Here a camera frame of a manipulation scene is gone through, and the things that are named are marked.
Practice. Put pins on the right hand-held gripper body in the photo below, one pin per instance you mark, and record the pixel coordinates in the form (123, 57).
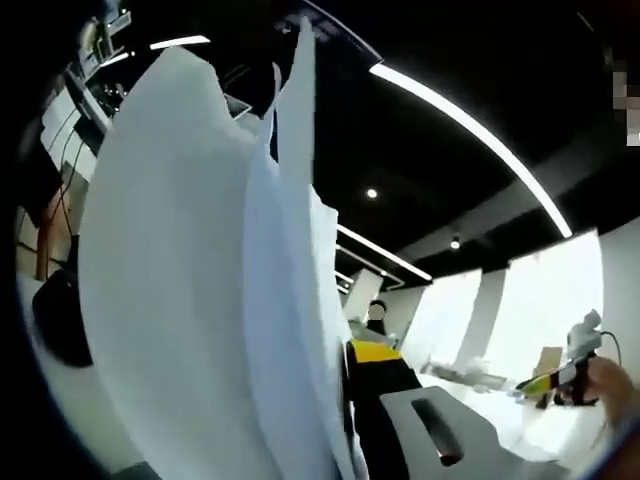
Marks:
(582, 335)

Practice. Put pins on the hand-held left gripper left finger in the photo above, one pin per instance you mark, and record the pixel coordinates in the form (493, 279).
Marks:
(135, 471)

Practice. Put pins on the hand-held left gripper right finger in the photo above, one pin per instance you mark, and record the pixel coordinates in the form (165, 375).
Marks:
(385, 380)

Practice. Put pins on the stack of white printing papers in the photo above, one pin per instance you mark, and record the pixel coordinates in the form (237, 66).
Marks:
(190, 250)

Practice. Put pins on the person's right hand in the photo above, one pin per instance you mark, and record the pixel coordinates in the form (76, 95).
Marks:
(607, 380)

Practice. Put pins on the tan cardboard piece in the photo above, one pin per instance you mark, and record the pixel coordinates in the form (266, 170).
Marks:
(550, 360)

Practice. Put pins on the thin ceiling light strip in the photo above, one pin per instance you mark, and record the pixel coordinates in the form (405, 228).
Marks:
(385, 253)

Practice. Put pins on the black rounded object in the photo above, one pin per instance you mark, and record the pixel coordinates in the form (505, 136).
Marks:
(62, 320)

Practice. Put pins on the wide ceiling light strip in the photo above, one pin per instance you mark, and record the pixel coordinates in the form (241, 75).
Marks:
(500, 145)

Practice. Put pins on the short ceiling light strip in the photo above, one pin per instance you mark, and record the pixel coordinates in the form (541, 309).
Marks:
(180, 42)

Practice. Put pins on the white storage shelf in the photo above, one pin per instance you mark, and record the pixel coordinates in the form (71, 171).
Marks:
(100, 35)

